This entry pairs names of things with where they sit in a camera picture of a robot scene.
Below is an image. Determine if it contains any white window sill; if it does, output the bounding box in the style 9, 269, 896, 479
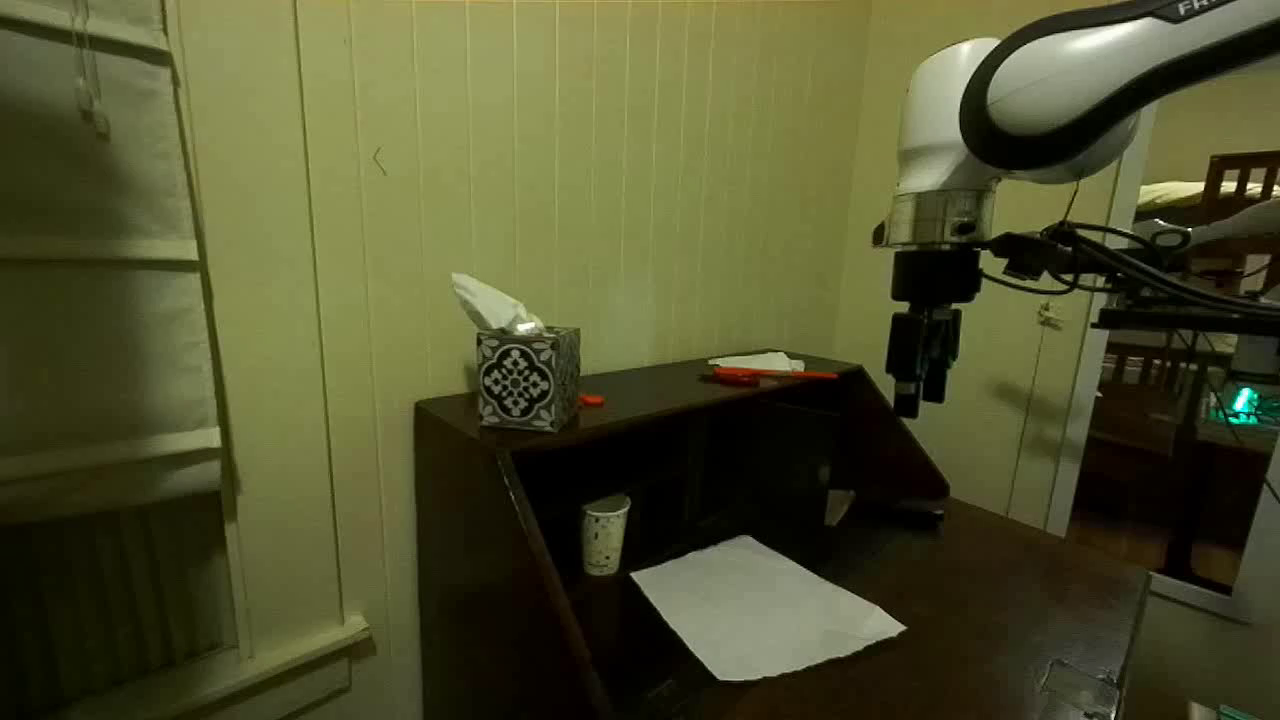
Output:
54, 612, 378, 720

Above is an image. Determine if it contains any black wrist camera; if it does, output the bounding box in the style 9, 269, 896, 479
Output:
989, 229, 1074, 287

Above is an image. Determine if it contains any crumpled white cloth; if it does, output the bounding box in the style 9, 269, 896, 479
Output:
703, 347, 813, 377

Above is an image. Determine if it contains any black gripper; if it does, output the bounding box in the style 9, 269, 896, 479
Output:
886, 246, 989, 422

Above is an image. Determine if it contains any white tissue sheet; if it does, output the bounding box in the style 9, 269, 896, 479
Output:
450, 269, 550, 340

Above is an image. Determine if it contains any white paper sheet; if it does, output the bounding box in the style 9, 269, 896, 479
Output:
629, 533, 914, 687

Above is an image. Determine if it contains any patterned tissue box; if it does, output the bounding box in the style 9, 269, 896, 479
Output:
474, 319, 586, 438

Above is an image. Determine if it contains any orange scraper tool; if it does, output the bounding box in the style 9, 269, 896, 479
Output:
703, 365, 843, 392

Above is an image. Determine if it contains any white paper cup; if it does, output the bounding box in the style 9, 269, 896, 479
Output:
579, 494, 635, 579

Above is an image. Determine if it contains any dark wooden desk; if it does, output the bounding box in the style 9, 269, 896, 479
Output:
413, 353, 1156, 720

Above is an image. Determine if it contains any wooden railing furniture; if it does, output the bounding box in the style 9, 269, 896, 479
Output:
1202, 148, 1280, 208

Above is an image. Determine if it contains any beige window blind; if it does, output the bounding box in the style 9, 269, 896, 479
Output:
0, 0, 239, 527

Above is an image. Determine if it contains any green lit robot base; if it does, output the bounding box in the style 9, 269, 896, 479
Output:
1222, 379, 1271, 433

